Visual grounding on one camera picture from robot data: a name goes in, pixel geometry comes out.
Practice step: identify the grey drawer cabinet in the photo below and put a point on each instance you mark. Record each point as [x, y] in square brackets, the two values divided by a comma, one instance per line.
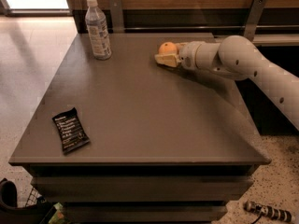
[164, 147]

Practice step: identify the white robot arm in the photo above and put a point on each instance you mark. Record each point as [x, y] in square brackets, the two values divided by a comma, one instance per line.
[237, 58]

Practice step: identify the left metal wall bracket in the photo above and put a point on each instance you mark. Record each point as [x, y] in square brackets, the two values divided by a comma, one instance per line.
[116, 13]

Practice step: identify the orange fruit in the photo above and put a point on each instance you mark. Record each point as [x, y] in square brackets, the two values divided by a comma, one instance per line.
[168, 48]

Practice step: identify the metal wall bracket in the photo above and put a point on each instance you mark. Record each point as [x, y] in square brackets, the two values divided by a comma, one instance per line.
[255, 13]
[116, 13]

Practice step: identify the right metal wall bracket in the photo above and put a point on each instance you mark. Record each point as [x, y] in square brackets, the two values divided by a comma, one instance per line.
[255, 13]

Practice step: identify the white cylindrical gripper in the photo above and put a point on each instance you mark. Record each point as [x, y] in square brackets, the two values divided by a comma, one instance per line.
[187, 55]

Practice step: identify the clear plastic water bottle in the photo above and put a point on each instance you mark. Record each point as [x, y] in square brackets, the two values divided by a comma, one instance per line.
[96, 23]

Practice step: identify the grey side shelf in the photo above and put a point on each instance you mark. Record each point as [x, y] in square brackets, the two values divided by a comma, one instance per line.
[291, 40]

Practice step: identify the black rxbar chocolate wrapper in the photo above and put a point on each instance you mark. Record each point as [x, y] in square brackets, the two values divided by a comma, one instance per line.
[70, 130]

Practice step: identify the green package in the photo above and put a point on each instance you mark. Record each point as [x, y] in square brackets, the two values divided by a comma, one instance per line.
[55, 216]

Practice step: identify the black bag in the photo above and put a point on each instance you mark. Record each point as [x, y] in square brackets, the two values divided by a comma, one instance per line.
[11, 213]

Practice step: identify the black striped cylindrical tool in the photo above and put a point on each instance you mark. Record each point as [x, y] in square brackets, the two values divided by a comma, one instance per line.
[268, 211]

